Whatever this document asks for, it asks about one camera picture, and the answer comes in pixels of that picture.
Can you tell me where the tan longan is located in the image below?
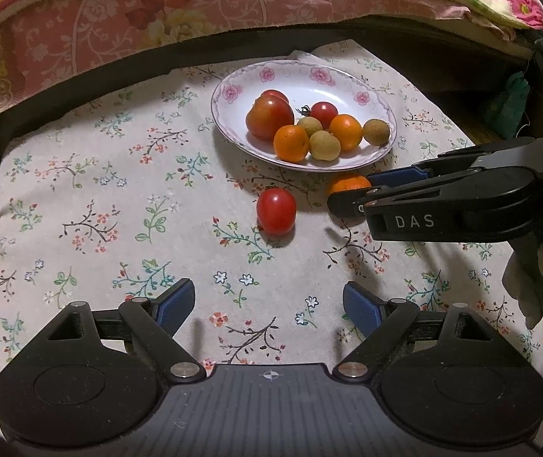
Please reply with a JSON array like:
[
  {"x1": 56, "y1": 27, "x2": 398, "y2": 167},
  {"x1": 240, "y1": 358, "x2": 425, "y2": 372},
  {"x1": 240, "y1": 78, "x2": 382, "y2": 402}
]
[
  {"x1": 297, "y1": 117, "x2": 323, "y2": 137},
  {"x1": 363, "y1": 119, "x2": 390, "y2": 147}
]

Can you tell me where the large rough orange mandarin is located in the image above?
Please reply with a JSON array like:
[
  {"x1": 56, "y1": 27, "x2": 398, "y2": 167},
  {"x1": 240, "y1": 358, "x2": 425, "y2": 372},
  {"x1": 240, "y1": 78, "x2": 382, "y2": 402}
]
[{"x1": 326, "y1": 173, "x2": 372, "y2": 195}]

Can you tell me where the large red tomato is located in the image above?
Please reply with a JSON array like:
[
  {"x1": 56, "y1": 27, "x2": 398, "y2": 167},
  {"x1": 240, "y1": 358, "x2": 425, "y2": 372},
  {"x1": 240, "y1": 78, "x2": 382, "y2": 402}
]
[{"x1": 246, "y1": 95, "x2": 294, "y2": 141}]

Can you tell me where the white floral plate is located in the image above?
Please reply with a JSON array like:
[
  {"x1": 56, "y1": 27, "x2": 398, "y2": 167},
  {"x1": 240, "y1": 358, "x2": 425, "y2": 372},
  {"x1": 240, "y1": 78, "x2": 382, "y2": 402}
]
[{"x1": 211, "y1": 59, "x2": 398, "y2": 173}]

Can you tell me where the green bag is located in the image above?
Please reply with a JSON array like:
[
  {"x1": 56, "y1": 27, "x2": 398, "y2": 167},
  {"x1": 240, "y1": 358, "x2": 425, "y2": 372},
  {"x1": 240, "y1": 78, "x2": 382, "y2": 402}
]
[{"x1": 485, "y1": 71, "x2": 530, "y2": 139}]

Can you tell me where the oval cherry tomato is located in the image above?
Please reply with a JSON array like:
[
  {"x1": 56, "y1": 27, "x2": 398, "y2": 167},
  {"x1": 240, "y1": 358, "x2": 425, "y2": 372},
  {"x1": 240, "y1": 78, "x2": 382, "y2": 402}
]
[{"x1": 256, "y1": 188, "x2": 297, "y2": 236}]

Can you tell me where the cherry tomato with stem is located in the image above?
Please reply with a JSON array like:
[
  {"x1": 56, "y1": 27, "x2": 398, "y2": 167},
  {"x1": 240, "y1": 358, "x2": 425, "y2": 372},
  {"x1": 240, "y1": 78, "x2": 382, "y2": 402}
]
[{"x1": 296, "y1": 101, "x2": 339, "y2": 129}]

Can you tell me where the tan longan among cluster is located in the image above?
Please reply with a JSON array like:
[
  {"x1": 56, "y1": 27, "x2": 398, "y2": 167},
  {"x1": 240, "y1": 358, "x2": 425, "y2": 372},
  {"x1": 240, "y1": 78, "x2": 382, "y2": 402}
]
[{"x1": 309, "y1": 130, "x2": 342, "y2": 162}]

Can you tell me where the floral tablecloth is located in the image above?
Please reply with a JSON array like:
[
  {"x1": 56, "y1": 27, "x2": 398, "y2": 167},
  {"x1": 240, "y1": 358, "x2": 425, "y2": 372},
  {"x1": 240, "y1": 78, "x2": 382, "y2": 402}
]
[{"x1": 0, "y1": 39, "x2": 543, "y2": 439}]

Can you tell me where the smooth orange mandarin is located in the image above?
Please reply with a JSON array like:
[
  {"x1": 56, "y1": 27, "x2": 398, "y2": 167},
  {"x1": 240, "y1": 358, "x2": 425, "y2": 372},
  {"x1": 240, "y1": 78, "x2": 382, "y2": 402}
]
[{"x1": 328, "y1": 113, "x2": 363, "y2": 152}]

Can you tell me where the white gloved hand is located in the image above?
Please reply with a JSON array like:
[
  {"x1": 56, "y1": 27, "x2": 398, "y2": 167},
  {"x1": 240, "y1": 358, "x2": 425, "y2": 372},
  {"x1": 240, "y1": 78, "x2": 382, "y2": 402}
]
[{"x1": 503, "y1": 237, "x2": 543, "y2": 330}]

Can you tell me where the small orange mandarin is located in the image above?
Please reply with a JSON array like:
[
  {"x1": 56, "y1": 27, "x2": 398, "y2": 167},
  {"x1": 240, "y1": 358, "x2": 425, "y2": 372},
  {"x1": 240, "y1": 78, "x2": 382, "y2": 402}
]
[{"x1": 273, "y1": 125, "x2": 310, "y2": 163}]

